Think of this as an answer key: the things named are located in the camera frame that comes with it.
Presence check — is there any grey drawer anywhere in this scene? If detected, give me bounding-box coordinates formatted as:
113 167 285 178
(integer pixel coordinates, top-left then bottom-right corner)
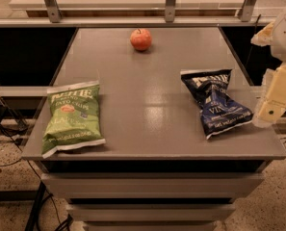
84 221 215 231
66 204 235 222
41 173 264 198

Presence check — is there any grey top drawer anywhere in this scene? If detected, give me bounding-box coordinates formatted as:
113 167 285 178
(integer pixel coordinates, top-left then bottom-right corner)
41 173 264 198

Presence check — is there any red apple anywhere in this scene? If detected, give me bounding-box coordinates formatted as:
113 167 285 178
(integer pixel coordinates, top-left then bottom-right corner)
130 29 152 51

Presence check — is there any right metal bracket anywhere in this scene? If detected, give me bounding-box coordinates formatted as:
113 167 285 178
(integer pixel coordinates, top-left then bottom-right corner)
238 0 257 22

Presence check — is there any blue chip bag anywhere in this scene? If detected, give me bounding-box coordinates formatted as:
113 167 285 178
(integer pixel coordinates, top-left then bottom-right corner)
180 69 253 140

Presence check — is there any grey middle drawer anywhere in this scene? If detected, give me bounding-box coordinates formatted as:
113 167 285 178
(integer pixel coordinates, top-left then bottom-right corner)
66 204 235 222

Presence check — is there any green jalapeno chip bag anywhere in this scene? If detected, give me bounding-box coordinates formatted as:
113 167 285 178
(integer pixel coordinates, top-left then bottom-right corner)
41 81 106 158

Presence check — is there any metal bracket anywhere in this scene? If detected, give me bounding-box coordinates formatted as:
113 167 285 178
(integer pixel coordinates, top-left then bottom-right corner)
165 0 176 23
238 0 257 22
44 0 62 23

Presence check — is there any middle metal bracket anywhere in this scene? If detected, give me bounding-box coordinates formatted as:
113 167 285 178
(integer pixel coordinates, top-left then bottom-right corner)
165 0 176 23

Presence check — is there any black floor cables left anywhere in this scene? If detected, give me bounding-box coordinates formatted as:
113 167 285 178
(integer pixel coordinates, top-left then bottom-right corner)
0 96 73 231

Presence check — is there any grey bottom drawer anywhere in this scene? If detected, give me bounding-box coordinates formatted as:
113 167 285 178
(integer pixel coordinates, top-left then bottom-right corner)
84 221 215 231

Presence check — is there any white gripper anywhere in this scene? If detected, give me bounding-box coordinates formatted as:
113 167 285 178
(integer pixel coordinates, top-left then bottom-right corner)
250 7 286 128

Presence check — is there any left metal bracket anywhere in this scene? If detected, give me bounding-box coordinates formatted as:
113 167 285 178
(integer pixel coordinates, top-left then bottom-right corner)
44 0 62 23

